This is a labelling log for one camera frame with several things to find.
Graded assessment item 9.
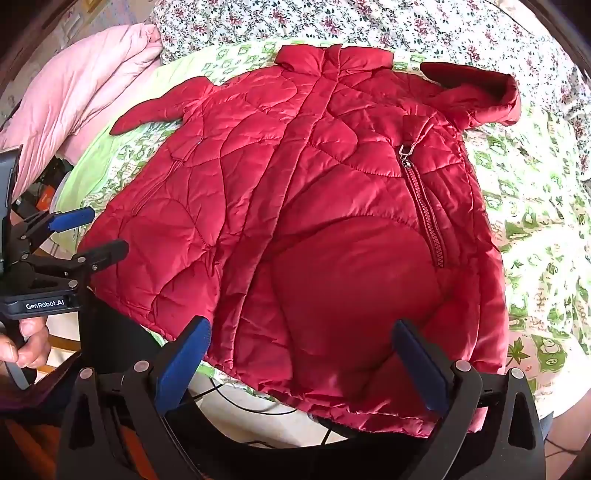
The pink duvet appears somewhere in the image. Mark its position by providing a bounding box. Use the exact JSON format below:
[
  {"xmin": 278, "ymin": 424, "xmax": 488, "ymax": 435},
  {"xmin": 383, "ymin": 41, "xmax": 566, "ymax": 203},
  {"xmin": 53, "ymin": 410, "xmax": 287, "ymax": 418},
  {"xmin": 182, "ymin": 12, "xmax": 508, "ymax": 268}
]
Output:
[{"xmin": 0, "ymin": 23, "xmax": 163, "ymax": 185}]

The black cable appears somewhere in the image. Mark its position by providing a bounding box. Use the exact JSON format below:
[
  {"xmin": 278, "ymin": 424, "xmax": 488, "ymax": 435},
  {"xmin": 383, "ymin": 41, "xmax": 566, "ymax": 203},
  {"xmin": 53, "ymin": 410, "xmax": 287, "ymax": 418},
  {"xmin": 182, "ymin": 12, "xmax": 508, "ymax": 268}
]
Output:
[{"xmin": 191, "ymin": 385, "xmax": 303, "ymax": 416}]

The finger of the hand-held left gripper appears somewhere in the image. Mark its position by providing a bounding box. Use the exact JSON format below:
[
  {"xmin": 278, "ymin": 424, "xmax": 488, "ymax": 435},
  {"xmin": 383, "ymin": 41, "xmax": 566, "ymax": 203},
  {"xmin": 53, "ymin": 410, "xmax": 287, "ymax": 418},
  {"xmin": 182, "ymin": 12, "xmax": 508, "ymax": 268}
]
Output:
[
  {"xmin": 27, "ymin": 239, "xmax": 130, "ymax": 283},
  {"xmin": 15, "ymin": 207, "xmax": 96, "ymax": 251}
]

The red quilted jacket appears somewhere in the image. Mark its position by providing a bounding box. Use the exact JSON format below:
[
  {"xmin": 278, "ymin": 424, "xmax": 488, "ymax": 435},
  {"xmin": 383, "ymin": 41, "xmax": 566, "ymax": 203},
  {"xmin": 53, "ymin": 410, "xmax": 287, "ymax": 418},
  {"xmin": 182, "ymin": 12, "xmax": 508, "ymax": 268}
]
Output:
[{"xmin": 78, "ymin": 44, "xmax": 522, "ymax": 435}]

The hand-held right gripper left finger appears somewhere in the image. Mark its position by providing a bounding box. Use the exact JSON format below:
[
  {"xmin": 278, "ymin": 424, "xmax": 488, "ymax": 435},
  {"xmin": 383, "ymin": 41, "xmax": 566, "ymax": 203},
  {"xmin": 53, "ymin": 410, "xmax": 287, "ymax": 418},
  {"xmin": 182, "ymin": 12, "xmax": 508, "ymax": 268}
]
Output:
[{"xmin": 58, "ymin": 316, "xmax": 213, "ymax": 480}]

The person's left hand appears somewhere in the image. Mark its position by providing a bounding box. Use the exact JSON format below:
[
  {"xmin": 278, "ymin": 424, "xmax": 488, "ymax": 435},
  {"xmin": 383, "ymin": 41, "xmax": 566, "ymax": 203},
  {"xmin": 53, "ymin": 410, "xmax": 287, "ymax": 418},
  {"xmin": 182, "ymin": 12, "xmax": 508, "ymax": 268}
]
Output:
[{"xmin": 0, "ymin": 318, "xmax": 52, "ymax": 371}]

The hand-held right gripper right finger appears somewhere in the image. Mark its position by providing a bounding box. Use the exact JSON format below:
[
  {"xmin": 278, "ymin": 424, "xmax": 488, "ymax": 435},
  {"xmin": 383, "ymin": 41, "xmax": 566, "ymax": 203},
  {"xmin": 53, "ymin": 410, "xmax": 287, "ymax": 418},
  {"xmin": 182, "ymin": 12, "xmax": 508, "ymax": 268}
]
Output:
[{"xmin": 392, "ymin": 318, "xmax": 546, "ymax": 480}]

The green printed blanket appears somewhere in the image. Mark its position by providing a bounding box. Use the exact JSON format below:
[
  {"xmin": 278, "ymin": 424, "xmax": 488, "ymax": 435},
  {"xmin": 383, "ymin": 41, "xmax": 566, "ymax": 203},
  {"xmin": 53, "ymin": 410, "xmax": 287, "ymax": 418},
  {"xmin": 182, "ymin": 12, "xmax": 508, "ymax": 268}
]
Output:
[{"xmin": 55, "ymin": 41, "xmax": 591, "ymax": 416}]

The floral pink white pillow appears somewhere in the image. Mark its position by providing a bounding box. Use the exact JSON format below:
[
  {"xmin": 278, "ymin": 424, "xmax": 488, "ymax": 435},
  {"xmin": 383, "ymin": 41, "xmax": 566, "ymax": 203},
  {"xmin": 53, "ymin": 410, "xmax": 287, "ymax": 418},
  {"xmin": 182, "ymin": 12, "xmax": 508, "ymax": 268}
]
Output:
[{"xmin": 148, "ymin": 0, "xmax": 591, "ymax": 153}]

